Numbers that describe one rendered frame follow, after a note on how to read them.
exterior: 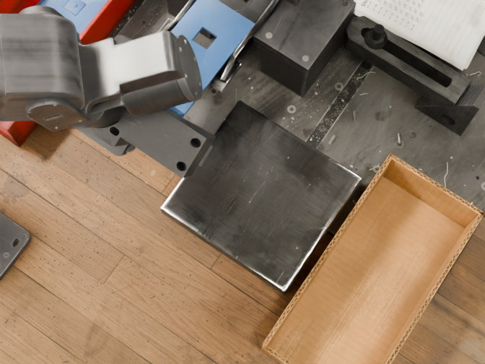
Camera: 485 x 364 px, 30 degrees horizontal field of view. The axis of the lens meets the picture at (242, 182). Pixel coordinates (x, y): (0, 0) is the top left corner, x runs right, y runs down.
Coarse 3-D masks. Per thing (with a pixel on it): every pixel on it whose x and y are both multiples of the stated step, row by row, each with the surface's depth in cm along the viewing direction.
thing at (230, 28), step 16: (208, 0) 102; (192, 16) 101; (208, 16) 101; (224, 16) 101; (240, 16) 101; (176, 32) 100; (192, 32) 100; (224, 32) 101; (240, 32) 101; (208, 48) 100; (224, 48) 100; (208, 64) 99; (208, 80) 99
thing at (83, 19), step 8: (48, 0) 111; (56, 0) 111; (64, 0) 111; (88, 0) 111; (96, 0) 111; (104, 0) 111; (56, 8) 110; (64, 8) 110; (88, 8) 110; (96, 8) 111; (64, 16) 110; (72, 16) 110; (80, 16) 110; (88, 16) 110; (80, 24) 110; (88, 24) 110; (80, 32) 110
